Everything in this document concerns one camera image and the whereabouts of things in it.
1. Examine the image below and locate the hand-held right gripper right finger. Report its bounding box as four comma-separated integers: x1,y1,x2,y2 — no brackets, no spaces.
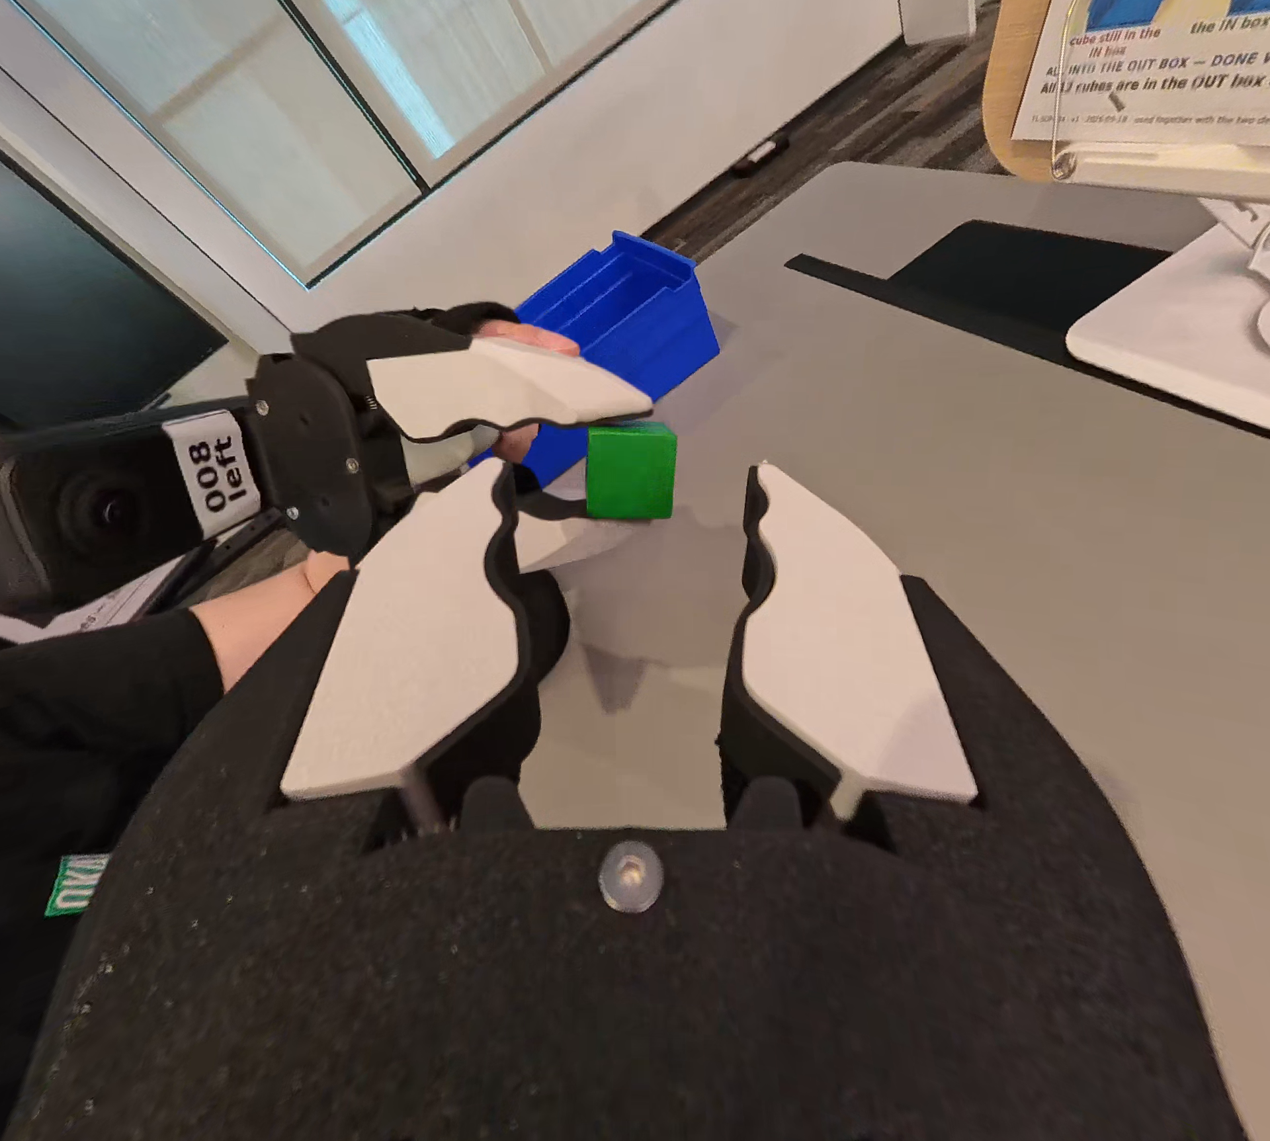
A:
717,463,978,830

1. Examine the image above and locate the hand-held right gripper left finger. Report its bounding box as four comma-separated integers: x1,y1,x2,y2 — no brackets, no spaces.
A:
280,461,545,835

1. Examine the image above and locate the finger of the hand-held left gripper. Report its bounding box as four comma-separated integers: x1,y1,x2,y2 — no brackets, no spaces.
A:
515,500,639,574
367,337,656,446

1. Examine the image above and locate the green wooden cube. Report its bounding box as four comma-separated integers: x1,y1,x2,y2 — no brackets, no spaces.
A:
585,424,680,522

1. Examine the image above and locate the blue plastic bin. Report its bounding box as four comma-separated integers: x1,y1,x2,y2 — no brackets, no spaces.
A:
467,230,722,489

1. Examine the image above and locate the person's left hand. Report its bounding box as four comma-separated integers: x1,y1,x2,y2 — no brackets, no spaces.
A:
476,319,582,467

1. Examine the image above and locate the black framed marker sign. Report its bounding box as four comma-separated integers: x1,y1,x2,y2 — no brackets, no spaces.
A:
0,556,215,646

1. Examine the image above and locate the dark panel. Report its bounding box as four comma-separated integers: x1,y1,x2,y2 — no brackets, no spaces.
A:
0,159,232,433

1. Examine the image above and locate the large grid window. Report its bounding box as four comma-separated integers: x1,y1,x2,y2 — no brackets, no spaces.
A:
0,0,835,289

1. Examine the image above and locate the black desk inlay plate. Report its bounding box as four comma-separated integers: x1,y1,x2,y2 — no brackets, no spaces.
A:
784,219,1174,361

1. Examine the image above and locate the green clothing patch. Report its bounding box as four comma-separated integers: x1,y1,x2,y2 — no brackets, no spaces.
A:
45,854,112,919

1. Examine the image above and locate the white stand base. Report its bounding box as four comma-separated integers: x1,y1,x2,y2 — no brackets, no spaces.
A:
1065,198,1270,430

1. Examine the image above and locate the wooden display board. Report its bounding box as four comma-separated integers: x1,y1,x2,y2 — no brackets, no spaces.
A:
984,0,1270,187

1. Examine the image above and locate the printed instruction sheet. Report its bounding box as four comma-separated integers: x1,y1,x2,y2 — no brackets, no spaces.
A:
1011,0,1270,193

